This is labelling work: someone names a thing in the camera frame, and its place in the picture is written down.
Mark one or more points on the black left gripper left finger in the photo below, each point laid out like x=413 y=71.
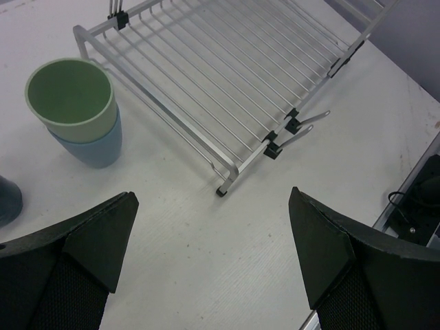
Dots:
x=60 y=277

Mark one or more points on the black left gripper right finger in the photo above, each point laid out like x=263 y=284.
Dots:
x=357 y=277

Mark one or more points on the dark blue ceramic mug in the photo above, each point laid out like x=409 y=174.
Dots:
x=11 y=201

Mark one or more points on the light blue plastic cup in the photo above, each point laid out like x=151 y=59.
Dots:
x=100 y=153

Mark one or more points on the light green plastic cup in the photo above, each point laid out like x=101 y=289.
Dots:
x=73 y=98

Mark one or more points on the black right base bracket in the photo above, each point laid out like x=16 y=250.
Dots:
x=415 y=215

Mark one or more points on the aluminium mounting rail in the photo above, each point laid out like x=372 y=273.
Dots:
x=382 y=223

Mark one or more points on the silver wire dish rack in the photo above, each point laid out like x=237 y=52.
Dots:
x=230 y=77

